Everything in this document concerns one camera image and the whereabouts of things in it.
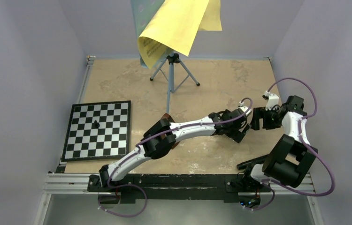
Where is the black cylindrical tube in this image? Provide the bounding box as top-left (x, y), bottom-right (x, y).
top-left (236, 155), bottom-right (268, 170)

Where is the yellow sheet music paper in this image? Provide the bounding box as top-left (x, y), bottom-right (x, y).
top-left (131, 0), bottom-right (222, 69)

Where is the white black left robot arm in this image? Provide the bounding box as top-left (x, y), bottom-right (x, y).
top-left (99, 106), bottom-right (252, 192)

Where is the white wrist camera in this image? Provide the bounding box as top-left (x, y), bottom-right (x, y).
top-left (262, 90), bottom-right (280, 111)
top-left (237, 99), bottom-right (253, 120)

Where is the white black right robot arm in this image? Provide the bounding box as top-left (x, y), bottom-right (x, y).
top-left (240, 92), bottom-right (315, 191)

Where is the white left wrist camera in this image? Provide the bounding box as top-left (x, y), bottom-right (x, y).
top-left (237, 99), bottom-right (253, 120)

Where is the black white checkerboard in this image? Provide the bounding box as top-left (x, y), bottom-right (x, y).
top-left (61, 100), bottom-right (131, 162)

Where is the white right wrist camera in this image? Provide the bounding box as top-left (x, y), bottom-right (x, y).
top-left (262, 90), bottom-right (280, 111)

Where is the brown wooden metronome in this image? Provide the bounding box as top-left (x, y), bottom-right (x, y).
top-left (160, 113), bottom-right (180, 150)

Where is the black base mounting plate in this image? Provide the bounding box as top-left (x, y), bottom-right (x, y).
top-left (87, 173), bottom-right (271, 203)

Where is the small black chess piece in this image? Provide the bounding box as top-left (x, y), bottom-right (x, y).
top-left (92, 120), bottom-right (100, 129)

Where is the blue tripod music stand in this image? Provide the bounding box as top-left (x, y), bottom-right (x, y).
top-left (149, 51), bottom-right (200, 113)

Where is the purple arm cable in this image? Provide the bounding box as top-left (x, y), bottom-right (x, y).
top-left (97, 97), bottom-right (254, 218)
top-left (243, 77), bottom-right (336, 212)

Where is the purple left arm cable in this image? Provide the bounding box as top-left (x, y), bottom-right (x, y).
top-left (97, 97), bottom-right (254, 218)

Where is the aluminium frame rail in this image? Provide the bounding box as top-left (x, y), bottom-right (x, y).
top-left (40, 173), bottom-right (316, 195)

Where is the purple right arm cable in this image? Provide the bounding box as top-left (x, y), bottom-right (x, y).
top-left (243, 77), bottom-right (336, 212)

